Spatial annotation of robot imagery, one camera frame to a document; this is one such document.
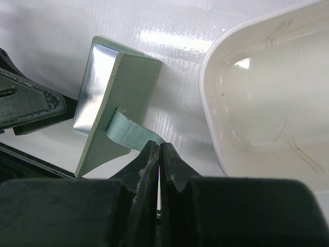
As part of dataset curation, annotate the white plastic tray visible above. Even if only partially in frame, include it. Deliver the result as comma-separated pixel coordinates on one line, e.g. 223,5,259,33
199,1,328,189

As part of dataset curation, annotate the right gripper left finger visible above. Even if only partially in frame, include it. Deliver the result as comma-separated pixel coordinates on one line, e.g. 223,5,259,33
1,141,159,246

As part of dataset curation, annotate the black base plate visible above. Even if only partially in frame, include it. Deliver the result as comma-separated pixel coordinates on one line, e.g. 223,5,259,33
1,143,75,183

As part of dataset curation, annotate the green leather card holder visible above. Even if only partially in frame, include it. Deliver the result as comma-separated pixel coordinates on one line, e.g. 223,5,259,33
73,36,163,178

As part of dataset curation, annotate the silver credit card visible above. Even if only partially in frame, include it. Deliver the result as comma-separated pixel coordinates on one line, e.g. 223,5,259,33
157,168,161,217

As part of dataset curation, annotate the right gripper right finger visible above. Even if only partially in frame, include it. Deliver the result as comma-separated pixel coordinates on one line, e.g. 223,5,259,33
159,143,321,246

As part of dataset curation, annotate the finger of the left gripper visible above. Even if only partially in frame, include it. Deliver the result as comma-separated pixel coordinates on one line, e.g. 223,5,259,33
1,49,67,129
13,95,77,136

